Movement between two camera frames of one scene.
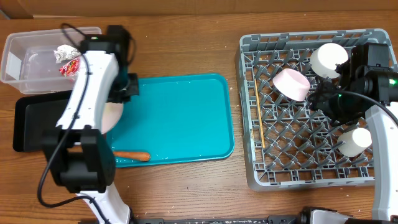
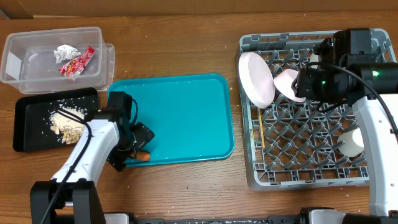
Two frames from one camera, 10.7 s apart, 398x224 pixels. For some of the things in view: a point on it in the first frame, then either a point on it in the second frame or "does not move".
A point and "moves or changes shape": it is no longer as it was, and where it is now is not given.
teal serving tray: x=177 y=118 does not move
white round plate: x=111 y=114 moves or changes shape
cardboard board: x=25 y=9 does not move
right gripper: x=321 y=102 → x=306 y=84
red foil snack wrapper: x=71 y=68 does not move
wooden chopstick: x=261 y=129 does not move
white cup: x=352 y=144 does not move
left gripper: x=134 y=90 → x=141 y=134
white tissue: x=64 y=51 does not move
